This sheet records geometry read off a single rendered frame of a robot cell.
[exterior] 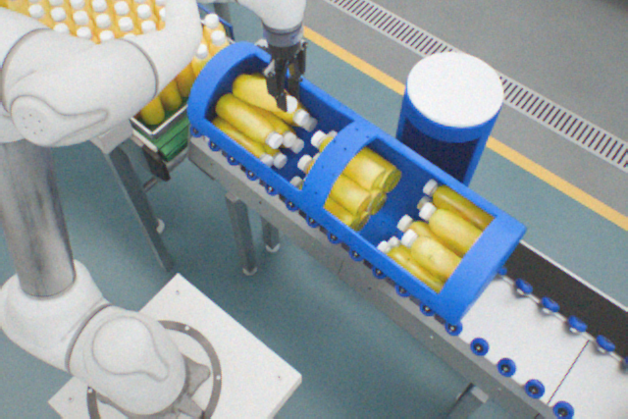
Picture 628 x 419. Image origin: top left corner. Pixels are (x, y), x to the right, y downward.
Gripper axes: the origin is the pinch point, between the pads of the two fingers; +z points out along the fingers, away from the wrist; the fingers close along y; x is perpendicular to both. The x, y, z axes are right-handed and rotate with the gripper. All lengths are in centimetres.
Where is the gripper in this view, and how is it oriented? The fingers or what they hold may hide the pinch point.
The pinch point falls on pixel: (287, 94)
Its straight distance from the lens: 154.9
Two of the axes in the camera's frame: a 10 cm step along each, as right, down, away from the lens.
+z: 0.1, 5.3, 8.5
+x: -7.6, -5.5, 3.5
